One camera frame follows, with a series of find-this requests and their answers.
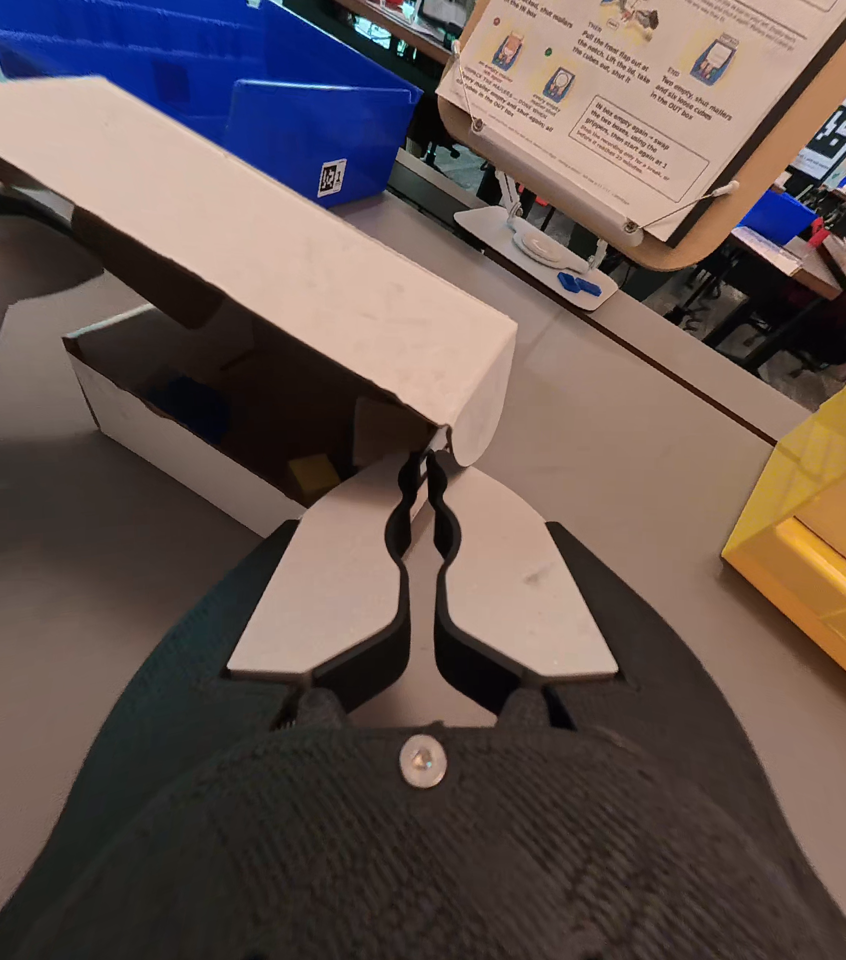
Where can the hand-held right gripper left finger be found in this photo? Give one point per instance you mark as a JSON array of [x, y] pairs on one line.
[[325, 585]]

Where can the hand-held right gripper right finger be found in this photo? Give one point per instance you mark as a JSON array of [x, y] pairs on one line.
[[520, 592]]

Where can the yellow cube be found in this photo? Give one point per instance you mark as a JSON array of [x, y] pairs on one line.
[[314, 478]]

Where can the blue cube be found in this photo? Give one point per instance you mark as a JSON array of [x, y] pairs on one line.
[[194, 409]]

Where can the yellow plastic bin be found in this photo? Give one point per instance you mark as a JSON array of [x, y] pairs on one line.
[[805, 592]]

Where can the blue plastic bin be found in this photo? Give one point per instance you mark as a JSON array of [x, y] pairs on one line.
[[303, 127], [775, 217]]

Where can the small square blue plastic piece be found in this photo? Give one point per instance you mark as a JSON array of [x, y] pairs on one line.
[[569, 282]]

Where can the white stand base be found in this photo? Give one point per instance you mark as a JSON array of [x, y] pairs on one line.
[[490, 225]]

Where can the grey desk with wooden edge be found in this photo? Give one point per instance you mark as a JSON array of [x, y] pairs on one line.
[[820, 270]]

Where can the printed instruction sheet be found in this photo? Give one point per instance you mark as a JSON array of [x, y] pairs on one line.
[[617, 90]]

